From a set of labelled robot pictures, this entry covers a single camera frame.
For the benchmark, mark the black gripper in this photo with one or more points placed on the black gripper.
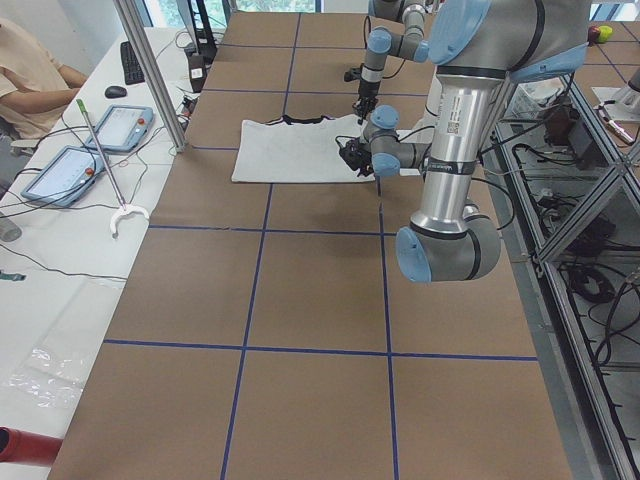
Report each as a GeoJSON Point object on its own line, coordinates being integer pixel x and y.
{"type": "Point", "coordinates": [366, 94]}
{"type": "Point", "coordinates": [358, 158]}

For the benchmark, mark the grey t-shirt with cartoon print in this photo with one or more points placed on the grey t-shirt with cartoon print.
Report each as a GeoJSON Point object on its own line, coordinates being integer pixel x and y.
{"type": "Point", "coordinates": [290, 151]}

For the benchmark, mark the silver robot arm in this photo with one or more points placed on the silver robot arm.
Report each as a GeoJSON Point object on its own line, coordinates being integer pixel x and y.
{"type": "Point", "coordinates": [475, 46]}
{"type": "Point", "coordinates": [382, 43]}

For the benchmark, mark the black keyboard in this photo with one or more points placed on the black keyboard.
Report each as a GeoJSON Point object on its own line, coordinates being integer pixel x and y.
{"type": "Point", "coordinates": [132, 70]}

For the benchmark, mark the far blue teach pendant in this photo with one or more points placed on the far blue teach pendant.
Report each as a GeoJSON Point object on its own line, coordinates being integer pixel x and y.
{"type": "Point", "coordinates": [122, 127]}

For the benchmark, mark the blue teach pendant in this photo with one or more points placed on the blue teach pendant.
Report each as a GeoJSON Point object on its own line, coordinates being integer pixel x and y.
{"type": "Point", "coordinates": [65, 179]}
{"type": "Point", "coordinates": [122, 127]}

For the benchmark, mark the white reacher grabber stick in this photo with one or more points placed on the white reacher grabber stick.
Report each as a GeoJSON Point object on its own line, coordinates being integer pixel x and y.
{"type": "Point", "coordinates": [125, 209]}

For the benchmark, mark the black computer mouse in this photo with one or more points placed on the black computer mouse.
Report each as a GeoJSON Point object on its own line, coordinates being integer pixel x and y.
{"type": "Point", "coordinates": [114, 92]}

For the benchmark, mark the near blue teach pendant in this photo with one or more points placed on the near blue teach pendant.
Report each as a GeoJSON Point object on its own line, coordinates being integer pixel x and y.
{"type": "Point", "coordinates": [65, 179]}

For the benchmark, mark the seated person beige shirt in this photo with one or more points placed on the seated person beige shirt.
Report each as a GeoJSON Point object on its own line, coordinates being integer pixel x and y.
{"type": "Point", "coordinates": [36, 88]}

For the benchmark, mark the clear plastic bag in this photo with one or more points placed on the clear plastic bag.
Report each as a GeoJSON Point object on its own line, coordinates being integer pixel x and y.
{"type": "Point", "coordinates": [49, 378]}

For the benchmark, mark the red cylinder object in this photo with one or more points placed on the red cylinder object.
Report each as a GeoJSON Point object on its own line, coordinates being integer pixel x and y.
{"type": "Point", "coordinates": [28, 448]}

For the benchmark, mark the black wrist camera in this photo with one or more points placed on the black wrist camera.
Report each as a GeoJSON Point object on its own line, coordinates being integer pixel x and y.
{"type": "Point", "coordinates": [353, 74]}
{"type": "Point", "coordinates": [351, 152]}

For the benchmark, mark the white camera stand column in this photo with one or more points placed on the white camera stand column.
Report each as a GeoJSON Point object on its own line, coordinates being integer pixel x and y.
{"type": "Point", "coordinates": [425, 125]}

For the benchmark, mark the aluminium frame post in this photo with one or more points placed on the aluminium frame post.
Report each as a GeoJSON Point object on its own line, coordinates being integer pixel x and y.
{"type": "Point", "coordinates": [135, 32]}

